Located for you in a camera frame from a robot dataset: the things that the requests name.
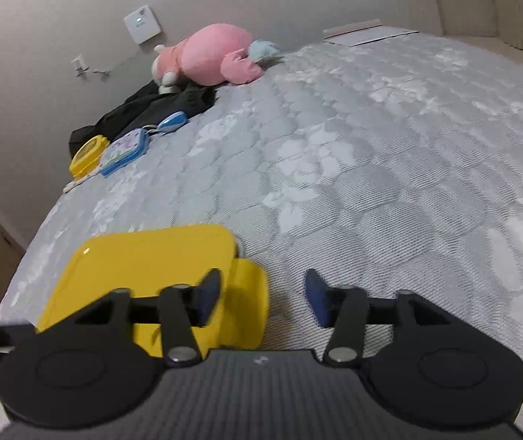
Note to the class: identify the white lace piece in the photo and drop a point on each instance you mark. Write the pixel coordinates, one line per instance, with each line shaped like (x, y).
(76, 184)

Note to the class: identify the flat cardboard sheet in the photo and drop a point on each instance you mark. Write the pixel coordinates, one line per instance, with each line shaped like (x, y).
(367, 33)

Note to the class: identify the white wall socket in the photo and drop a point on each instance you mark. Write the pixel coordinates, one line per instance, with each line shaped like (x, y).
(79, 65)

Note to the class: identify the yellow container lid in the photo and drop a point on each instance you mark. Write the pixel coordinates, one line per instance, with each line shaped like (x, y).
(151, 256)

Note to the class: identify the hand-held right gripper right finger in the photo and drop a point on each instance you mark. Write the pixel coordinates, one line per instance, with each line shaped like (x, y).
(319, 299)

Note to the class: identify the white wall panel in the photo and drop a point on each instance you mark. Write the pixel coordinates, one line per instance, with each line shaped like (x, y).
(141, 24)

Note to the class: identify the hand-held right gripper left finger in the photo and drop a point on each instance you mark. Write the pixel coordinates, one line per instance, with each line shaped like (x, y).
(209, 294)

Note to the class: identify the blue printed tin box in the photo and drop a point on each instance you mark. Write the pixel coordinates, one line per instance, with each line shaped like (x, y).
(124, 152)

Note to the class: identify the light blue plush toy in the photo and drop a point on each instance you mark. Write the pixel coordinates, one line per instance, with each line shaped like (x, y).
(264, 50)

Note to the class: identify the grey quilted mattress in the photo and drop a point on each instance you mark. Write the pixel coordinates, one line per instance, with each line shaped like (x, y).
(380, 169)

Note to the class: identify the yellow round container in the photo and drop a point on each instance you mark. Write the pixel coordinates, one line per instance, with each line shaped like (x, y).
(87, 156)

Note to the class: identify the black cloth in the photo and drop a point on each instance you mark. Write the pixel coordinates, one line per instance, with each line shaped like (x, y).
(151, 105)

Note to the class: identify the pink plush toy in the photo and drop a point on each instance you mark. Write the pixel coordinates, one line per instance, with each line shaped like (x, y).
(211, 57)

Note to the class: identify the blue and white device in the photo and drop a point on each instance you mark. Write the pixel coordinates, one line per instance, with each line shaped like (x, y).
(173, 122)

